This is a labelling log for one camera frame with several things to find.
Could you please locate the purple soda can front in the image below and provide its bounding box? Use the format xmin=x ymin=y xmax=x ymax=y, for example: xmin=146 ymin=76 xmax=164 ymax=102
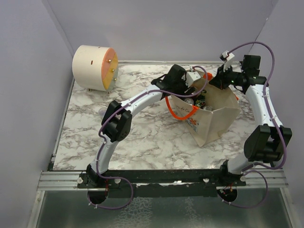
xmin=203 ymin=106 xmax=213 ymax=111

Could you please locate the aluminium frame rail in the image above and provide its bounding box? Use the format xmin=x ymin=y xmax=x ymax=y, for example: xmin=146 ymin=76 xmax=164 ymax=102
xmin=37 ymin=169 xmax=288 ymax=191

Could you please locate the green glass bottle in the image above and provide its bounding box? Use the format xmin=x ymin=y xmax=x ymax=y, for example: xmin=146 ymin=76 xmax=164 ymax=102
xmin=195 ymin=94 xmax=206 ymax=109

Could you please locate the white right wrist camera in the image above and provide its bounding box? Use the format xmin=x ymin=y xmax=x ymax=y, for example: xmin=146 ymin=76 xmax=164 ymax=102
xmin=219 ymin=50 xmax=235 ymax=72

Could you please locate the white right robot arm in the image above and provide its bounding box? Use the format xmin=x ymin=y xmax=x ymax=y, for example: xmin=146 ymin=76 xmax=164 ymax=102
xmin=209 ymin=51 xmax=292 ymax=186

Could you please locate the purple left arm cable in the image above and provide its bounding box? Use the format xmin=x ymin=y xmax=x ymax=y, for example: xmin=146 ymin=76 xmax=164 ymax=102
xmin=98 ymin=66 xmax=210 ymax=210

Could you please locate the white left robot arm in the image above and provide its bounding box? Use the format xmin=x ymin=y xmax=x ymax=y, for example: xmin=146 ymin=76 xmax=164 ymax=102
xmin=86 ymin=64 xmax=201 ymax=188

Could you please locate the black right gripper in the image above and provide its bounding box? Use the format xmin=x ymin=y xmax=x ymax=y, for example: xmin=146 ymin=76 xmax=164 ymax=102
xmin=209 ymin=63 xmax=245 ymax=90

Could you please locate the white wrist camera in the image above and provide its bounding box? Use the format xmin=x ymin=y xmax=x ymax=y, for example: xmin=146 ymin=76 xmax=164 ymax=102
xmin=219 ymin=50 xmax=235 ymax=72
xmin=185 ymin=71 xmax=201 ymax=87

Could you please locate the beige canvas tote bag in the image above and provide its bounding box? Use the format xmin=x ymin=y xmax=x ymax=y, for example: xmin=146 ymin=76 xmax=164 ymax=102
xmin=165 ymin=84 xmax=240 ymax=147

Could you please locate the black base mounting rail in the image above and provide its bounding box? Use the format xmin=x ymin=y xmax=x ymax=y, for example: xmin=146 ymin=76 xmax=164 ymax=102
xmin=77 ymin=166 xmax=246 ymax=198

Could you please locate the clear tub of paper clips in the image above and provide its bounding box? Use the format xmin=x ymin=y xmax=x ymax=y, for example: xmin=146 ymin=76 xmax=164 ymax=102
xmin=98 ymin=108 xmax=107 ymax=116

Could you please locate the purple soda can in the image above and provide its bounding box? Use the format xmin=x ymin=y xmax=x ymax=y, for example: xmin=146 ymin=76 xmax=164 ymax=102
xmin=203 ymin=106 xmax=213 ymax=111
xmin=184 ymin=98 xmax=194 ymax=105

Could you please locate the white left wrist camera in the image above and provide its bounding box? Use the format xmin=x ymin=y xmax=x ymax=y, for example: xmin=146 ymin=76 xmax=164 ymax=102
xmin=185 ymin=71 xmax=201 ymax=87

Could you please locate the round cream drawer cabinet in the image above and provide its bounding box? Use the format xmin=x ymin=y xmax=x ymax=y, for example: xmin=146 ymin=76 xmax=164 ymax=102
xmin=72 ymin=45 xmax=118 ymax=92

